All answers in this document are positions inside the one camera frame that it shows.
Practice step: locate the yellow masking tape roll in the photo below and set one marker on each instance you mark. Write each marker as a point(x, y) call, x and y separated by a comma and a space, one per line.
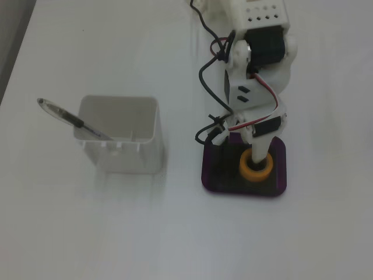
point(256, 176)

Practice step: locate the white plastic pen holder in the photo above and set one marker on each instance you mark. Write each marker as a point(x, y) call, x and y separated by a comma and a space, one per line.
point(128, 160)

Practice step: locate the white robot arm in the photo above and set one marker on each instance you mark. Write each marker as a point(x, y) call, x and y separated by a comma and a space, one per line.
point(259, 93)

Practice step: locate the black ballpoint pen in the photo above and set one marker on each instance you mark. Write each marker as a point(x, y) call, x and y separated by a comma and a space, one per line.
point(67, 116)

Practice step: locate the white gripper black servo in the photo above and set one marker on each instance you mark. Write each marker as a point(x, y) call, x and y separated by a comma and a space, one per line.
point(263, 143)

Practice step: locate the purple metal tray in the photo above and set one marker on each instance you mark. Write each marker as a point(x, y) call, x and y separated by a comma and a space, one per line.
point(281, 175)

